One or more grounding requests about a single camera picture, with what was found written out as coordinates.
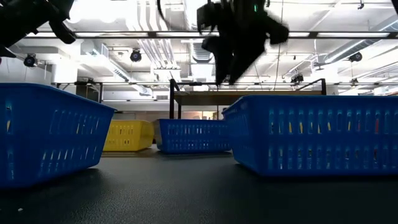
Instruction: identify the blue slotted plastic basket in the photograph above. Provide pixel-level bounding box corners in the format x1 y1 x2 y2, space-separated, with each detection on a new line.
154 118 231 154
0 82 118 189
222 95 398 177

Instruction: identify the large white round duct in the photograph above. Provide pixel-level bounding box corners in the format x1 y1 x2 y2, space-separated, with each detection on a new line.
182 0 203 30

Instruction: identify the white ceiling pipe bundle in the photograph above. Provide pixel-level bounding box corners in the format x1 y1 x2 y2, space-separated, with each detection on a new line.
136 0 183 71

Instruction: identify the grey diagonal ceiling duct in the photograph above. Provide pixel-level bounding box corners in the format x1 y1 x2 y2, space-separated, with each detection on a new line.
323 15 398 65

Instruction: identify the black table mat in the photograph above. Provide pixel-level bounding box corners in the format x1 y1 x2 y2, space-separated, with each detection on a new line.
0 146 398 224

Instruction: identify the silver spiral air duct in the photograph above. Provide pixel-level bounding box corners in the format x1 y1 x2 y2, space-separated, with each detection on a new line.
191 42 215 63

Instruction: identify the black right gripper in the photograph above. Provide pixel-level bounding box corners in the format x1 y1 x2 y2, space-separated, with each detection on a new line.
197 0 290 86

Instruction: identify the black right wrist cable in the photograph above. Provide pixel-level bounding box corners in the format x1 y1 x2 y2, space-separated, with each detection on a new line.
156 0 170 23

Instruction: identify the wooden shelf with black legs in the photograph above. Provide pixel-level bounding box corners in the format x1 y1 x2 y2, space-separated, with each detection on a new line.
169 78 327 121

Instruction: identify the black framed ceiling light bar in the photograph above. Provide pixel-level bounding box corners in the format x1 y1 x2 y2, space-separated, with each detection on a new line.
26 30 398 40

